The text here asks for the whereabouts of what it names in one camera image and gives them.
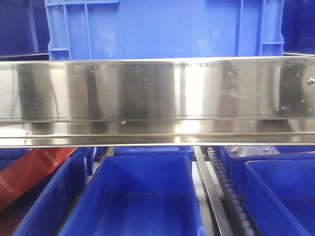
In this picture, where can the red packet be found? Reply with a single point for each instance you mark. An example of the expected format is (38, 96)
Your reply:
(29, 170)

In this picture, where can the blue bin lower level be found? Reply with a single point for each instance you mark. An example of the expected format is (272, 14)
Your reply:
(187, 151)

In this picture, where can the roller conveyor track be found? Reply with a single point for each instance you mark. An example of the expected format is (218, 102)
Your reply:
(241, 222)

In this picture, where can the steel shelf divider rail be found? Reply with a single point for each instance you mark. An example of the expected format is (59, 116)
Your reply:
(220, 222)

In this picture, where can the blue bin far left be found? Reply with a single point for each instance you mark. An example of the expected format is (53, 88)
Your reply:
(40, 211)

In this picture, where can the stainless steel shelf beam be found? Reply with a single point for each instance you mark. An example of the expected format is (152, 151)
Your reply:
(195, 101)

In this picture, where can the large blue crate upper shelf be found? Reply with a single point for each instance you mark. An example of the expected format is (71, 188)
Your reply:
(148, 29)

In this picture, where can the blue bin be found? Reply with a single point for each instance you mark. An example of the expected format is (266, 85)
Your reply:
(279, 196)
(40, 211)
(138, 196)
(233, 159)

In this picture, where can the blue bin rear right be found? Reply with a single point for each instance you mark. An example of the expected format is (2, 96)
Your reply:
(233, 159)

